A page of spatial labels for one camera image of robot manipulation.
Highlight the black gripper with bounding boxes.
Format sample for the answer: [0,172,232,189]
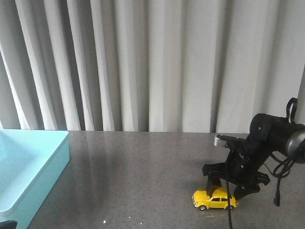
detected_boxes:
[203,134,274,199]

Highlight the yellow toy beetle car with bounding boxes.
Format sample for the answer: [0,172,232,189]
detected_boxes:
[192,187,238,211]

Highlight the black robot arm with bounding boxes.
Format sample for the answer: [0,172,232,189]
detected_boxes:
[203,114,305,199]

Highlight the light blue tin box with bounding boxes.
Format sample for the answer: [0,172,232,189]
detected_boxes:
[0,129,70,229]

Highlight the grey pleated curtain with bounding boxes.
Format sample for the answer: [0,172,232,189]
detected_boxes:
[0,0,305,133]

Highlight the black object at bottom left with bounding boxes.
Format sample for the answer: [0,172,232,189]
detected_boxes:
[0,220,18,229]

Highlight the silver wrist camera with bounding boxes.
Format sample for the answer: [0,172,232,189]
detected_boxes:
[213,134,239,148]

